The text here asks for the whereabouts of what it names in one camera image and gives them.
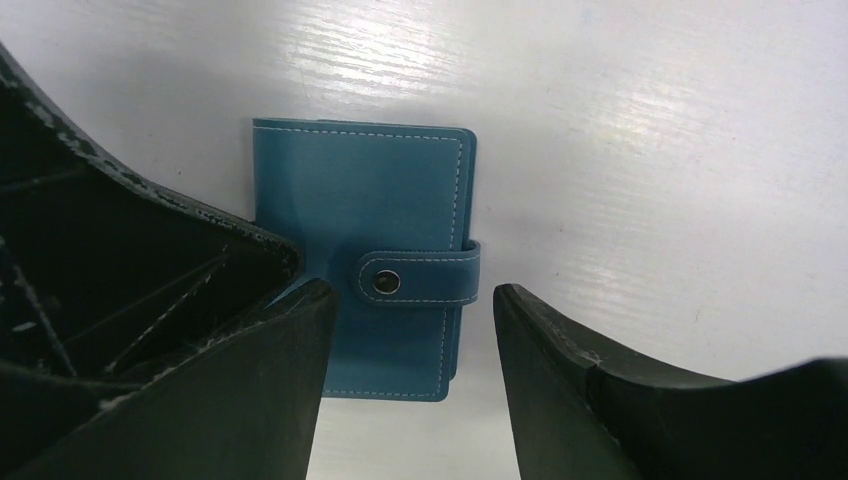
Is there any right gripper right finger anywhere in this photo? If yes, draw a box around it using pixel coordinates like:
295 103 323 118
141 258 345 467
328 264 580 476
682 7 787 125
493 284 847 479

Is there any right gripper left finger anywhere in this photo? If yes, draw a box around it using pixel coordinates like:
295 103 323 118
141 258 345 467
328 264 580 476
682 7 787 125
1 51 339 479

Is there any blue leather card holder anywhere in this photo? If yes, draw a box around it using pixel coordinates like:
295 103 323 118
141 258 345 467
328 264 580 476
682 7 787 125
252 118 481 402

